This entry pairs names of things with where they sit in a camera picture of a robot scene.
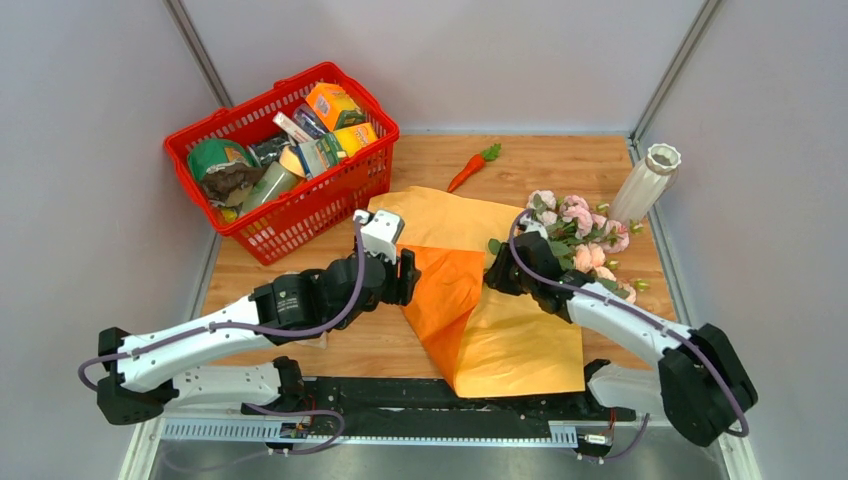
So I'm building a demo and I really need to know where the red plastic shopping basket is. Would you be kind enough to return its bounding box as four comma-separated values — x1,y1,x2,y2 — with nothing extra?
163,61,400,265

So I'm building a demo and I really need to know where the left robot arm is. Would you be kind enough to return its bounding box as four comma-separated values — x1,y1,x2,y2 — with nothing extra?
78,249,421,426

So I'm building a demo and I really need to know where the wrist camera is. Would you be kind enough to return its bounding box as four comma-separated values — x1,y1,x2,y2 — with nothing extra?
353,209,405,264
516,216,548,240

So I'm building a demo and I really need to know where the orange toy carrot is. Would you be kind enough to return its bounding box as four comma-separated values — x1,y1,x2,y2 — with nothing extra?
446,143,502,193

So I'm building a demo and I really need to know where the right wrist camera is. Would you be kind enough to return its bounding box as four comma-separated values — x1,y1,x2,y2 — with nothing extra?
516,216,548,240

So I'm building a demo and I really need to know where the pink flower bouquet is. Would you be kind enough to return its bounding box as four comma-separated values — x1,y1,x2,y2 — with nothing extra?
489,190,637,314

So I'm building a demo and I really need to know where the white ribbed ceramic vase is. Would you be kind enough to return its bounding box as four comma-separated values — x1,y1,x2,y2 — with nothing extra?
609,143,682,224

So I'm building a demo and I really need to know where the orange wrapping paper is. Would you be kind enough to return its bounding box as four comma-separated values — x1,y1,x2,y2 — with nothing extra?
369,187,585,398

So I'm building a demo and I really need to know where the green scrub sponge box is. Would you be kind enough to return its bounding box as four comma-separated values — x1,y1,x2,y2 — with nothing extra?
295,133,348,179

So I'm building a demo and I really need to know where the white red small box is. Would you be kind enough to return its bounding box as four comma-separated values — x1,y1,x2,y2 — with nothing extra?
272,112,314,144

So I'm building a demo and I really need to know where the dark snack packet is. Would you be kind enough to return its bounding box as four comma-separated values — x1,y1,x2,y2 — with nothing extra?
247,132,292,168

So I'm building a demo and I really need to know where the brown crumpled bag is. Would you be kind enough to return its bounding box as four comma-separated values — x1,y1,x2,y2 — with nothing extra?
199,163,265,207

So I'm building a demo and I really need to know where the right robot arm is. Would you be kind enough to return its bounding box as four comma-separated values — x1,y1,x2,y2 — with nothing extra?
483,232,759,447

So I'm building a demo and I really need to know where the green round package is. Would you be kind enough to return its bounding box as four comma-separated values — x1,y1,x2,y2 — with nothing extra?
187,138,259,182

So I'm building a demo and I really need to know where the yellow sponge pack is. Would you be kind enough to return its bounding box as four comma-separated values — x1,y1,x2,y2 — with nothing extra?
331,122,378,158

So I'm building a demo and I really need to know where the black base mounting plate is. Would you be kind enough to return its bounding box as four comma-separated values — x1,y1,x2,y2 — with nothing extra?
264,377,612,440

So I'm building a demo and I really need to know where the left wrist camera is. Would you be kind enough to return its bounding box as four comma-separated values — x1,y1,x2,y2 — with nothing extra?
353,209,405,264

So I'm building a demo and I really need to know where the green cylinder bottle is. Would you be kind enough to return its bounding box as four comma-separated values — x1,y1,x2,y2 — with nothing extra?
239,161,302,217

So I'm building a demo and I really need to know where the orange green box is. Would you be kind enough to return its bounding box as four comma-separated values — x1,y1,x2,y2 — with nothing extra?
306,82,366,131

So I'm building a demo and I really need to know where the aluminium rail frame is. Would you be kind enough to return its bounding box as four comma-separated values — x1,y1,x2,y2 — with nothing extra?
122,407,758,479

